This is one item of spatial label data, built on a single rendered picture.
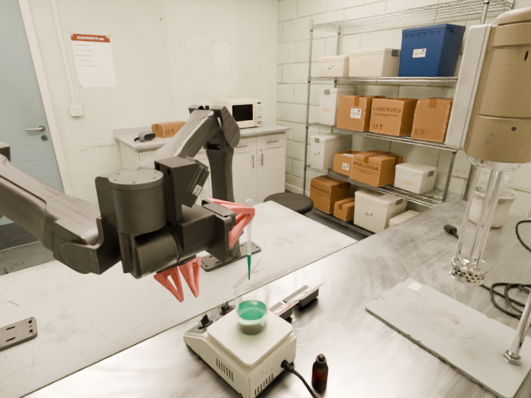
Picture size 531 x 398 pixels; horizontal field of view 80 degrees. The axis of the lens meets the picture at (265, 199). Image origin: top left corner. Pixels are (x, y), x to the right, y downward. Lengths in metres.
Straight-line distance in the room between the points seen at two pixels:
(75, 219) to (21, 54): 2.89
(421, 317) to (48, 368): 0.78
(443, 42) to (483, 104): 1.98
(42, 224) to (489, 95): 0.68
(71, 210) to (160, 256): 0.13
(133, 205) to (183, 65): 3.28
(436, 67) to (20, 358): 2.57
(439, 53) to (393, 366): 2.20
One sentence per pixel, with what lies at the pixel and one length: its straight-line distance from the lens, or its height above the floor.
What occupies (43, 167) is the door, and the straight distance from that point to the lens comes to 3.37.
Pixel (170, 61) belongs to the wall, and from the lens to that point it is 3.55.
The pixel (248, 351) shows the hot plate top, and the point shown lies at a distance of 0.60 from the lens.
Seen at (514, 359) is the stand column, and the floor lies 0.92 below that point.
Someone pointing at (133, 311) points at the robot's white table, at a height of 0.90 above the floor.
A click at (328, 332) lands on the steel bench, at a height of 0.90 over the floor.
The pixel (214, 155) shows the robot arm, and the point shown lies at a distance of 0.84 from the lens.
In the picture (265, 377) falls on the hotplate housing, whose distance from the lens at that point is 0.63.
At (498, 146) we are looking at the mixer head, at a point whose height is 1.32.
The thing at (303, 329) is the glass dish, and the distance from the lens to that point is 0.76.
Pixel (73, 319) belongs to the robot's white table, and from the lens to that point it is 0.90.
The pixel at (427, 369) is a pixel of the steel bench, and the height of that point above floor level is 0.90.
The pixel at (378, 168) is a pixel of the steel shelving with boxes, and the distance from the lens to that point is 2.77.
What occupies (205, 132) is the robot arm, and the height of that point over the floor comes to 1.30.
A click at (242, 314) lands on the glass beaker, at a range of 0.59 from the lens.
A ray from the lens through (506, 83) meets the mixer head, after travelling 0.64.
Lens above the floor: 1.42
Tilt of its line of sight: 21 degrees down
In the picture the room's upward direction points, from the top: straight up
